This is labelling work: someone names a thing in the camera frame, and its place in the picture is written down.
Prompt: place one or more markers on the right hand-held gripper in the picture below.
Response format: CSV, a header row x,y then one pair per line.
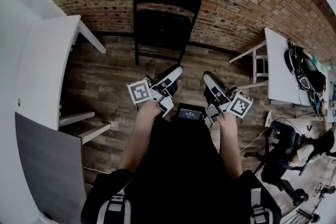
x,y
223,97

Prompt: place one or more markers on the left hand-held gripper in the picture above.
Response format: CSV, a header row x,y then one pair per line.
x,y
160,89

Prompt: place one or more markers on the black folding chair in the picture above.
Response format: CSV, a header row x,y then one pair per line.
x,y
168,31

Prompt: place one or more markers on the person's right forearm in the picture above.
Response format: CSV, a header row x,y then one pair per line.
x,y
229,144

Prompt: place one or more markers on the person's left forearm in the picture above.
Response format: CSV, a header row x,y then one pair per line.
x,y
136,139

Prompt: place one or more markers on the black office chair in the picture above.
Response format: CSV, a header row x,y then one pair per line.
x,y
278,160

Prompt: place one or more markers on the black chest device with screen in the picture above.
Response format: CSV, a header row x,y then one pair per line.
x,y
190,112

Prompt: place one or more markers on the white table with wooden legs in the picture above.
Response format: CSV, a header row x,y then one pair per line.
x,y
283,73

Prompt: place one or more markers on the person's black clothed torso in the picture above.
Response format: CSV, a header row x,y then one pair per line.
x,y
181,170

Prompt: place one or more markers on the black and white backpack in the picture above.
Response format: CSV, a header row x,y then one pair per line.
x,y
304,68

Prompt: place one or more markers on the white table with slanted leg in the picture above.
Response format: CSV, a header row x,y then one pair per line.
x,y
44,70

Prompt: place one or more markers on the grey cabinet with shelves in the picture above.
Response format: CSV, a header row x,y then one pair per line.
x,y
50,165

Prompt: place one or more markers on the black tripod stand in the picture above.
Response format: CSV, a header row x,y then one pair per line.
x,y
305,215

